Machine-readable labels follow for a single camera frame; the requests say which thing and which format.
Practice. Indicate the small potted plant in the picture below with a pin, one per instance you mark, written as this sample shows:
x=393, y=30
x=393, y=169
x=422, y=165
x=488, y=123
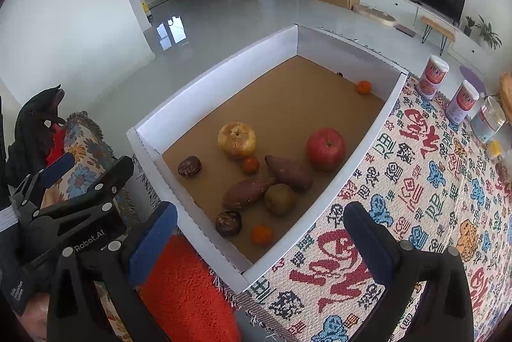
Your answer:
x=469, y=25

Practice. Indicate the pink and white can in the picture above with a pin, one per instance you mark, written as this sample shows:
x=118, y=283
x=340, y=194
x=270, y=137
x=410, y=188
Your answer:
x=462, y=104
x=432, y=78

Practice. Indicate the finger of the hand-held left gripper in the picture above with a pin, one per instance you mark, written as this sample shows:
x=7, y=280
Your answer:
x=58, y=166
x=100, y=186

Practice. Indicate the white cardboard box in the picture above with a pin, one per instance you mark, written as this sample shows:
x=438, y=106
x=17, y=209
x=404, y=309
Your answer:
x=280, y=102

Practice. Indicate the large green potted plant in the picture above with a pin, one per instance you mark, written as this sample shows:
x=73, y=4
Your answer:
x=490, y=31

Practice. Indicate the colourful printed woven tablecloth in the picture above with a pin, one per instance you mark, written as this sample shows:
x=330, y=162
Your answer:
x=420, y=206

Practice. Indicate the yellow apple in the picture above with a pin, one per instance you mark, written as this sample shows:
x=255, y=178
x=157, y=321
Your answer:
x=236, y=140

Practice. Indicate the person's left hand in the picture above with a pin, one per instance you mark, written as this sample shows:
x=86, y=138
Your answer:
x=36, y=316

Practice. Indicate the round beige floor pad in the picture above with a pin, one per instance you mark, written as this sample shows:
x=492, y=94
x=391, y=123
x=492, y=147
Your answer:
x=376, y=15

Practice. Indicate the dark wrinkled passion fruit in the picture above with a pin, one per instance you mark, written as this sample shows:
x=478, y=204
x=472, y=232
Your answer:
x=228, y=224
x=189, y=166

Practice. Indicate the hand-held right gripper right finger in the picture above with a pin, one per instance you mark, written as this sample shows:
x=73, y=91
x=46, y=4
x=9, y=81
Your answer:
x=370, y=246

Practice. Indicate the dark orange tangerine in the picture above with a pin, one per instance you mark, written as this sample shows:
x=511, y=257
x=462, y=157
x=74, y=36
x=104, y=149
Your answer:
x=250, y=165

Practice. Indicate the floral blanket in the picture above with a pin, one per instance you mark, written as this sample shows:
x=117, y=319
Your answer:
x=86, y=166

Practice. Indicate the red apple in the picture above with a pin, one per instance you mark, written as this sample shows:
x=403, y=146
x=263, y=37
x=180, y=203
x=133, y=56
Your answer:
x=326, y=150

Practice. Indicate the glass jar with gold lid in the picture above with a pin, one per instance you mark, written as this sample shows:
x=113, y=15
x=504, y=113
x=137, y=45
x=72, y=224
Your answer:
x=488, y=122

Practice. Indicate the green-brown pear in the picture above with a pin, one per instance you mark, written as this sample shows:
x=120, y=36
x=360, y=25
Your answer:
x=280, y=200

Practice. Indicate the purple round pad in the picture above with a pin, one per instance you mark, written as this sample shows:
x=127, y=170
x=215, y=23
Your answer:
x=472, y=80

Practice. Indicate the red cloth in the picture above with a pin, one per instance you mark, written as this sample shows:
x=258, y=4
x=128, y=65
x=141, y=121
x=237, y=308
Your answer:
x=57, y=148

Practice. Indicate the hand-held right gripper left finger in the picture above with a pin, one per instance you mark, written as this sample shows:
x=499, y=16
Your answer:
x=154, y=246

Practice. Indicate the small yellow jar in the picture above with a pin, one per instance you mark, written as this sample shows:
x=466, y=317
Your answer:
x=494, y=150

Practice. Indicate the brown sweet potato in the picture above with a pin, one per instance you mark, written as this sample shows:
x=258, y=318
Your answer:
x=244, y=194
x=290, y=173

